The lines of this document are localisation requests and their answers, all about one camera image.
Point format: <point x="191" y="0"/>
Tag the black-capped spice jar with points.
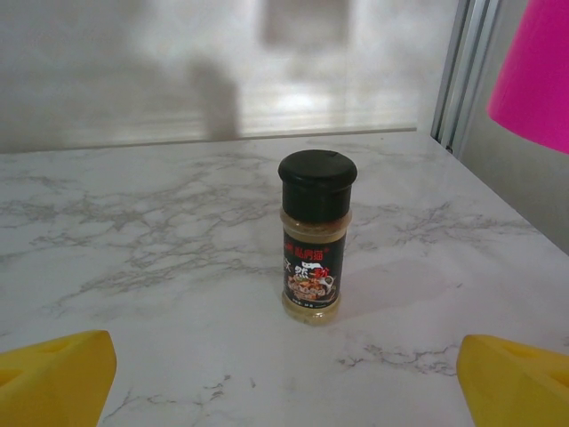
<point x="315" y="267"/>

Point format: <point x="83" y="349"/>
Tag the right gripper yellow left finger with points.
<point x="53" y="382"/>

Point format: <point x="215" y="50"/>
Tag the aluminium frame post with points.
<point x="462" y="66"/>

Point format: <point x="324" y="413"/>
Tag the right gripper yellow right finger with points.
<point x="520" y="387"/>

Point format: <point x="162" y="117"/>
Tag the pink wine glass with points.
<point x="533" y="66"/>

